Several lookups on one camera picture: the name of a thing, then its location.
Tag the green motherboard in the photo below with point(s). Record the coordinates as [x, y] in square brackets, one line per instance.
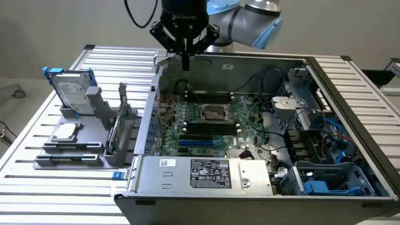
[246, 117]

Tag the blue plastic disk bay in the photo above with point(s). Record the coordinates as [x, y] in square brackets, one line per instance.
[340, 173]

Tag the black expansion slot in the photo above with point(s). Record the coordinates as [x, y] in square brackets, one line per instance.
[196, 147]
[196, 137]

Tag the blue expansion slot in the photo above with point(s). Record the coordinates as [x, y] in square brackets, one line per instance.
[200, 142]

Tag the silver power supply unit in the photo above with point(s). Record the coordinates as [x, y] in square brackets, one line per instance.
[156, 180]

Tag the silver metal drive cage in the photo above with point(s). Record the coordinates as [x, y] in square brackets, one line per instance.
[300, 103]

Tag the silver hard disk blue carrier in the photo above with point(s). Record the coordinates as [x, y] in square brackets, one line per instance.
[69, 91]

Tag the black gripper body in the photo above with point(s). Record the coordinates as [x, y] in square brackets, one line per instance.
[184, 16]

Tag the black fan shroud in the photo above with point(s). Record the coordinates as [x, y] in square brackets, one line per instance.
[301, 145]

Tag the grey caster wheel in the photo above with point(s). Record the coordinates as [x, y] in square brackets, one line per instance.
[18, 93]

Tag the black table corner cap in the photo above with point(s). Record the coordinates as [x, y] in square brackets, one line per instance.
[345, 58]
[89, 47]

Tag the silver CPU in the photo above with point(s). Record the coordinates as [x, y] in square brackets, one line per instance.
[65, 131]

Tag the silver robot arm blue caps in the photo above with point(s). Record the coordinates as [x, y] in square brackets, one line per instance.
[242, 23]

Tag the silver case latch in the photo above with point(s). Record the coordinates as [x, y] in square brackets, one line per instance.
[162, 59]

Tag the CPU socket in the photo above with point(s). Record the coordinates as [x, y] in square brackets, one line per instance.
[216, 113]

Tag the grey parts rack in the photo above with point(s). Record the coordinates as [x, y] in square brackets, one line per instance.
[90, 162]

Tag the blue plastic clip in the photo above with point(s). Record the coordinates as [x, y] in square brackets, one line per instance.
[118, 175]

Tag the white case sticker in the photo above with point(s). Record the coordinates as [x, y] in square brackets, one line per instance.
[228, 66]

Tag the silver chipset heatsink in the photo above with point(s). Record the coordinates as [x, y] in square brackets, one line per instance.
[238, 154]

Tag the open grey PC case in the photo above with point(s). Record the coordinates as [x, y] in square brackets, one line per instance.
[218, 211]

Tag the black RAM slot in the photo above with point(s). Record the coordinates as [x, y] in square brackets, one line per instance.
[209, 98]
[212, 133]
[209, 92]
[212, 124]
[212, 127]
[212, 130]
[209, 95]

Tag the green graphics card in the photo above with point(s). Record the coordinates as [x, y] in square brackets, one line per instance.
[116, 131]

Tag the dark side table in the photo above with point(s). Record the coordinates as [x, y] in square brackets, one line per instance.
[377, 77]

